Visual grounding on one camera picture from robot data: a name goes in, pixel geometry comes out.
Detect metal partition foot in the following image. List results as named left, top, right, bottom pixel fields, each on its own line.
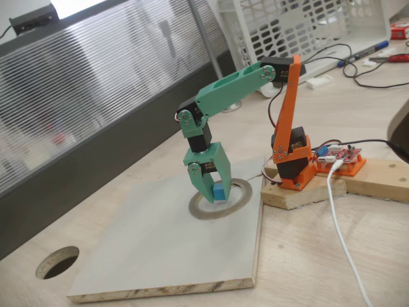
left=223, top=100, right=243, bottom=113

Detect white plywood board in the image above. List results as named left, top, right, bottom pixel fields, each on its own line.
left=66, top=155, right=266, bottom=304

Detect short wooden block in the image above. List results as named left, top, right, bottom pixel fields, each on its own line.
left=260, top=166, right=349, bottom=211

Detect red controller circuit board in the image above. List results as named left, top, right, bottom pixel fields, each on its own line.
left=316, top=145, right=364, bottom=164

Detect orange controller board holder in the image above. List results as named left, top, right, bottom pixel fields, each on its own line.
left=314, top=153, right=366, bottom=177

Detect white plastic printed part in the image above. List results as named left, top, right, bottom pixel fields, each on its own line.
left=305, top=74, right=333, bottom=90

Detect ribbed glass desk partition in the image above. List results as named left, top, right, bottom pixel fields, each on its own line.
left=0, top=0, right=243, bottom=260

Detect long wooden plank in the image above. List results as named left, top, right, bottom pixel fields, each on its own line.
left=344, top=156, right=409, bottom=204

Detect dark rounded object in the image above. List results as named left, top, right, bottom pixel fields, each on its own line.
left=386, top=98, right=409, bottom=161

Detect blue capped marker pen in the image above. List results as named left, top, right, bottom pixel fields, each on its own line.
left=337, top=40, right=389, bottom=67

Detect white plastic basket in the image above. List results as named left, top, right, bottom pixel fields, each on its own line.
left=217, top=0, right=392, bottom=98

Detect black box device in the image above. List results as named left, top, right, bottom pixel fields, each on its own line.
left=8, top=3, right=60, bottom=35

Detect red small box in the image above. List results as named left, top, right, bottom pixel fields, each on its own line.
left=390, top=24, right=409, bottom=41

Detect grey ring of tape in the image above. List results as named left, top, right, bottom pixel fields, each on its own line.
left=188, top=178, right=253, bottom=221

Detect white USB cable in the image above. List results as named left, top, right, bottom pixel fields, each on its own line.
left=325, top=159, right=374, bottom=307

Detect thick black power cable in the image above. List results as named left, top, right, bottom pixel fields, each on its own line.
left=341, top=138, right=409, bottom=157

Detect red handled pliers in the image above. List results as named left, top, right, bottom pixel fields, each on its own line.
left=369, top=53, right=409, bottom=64

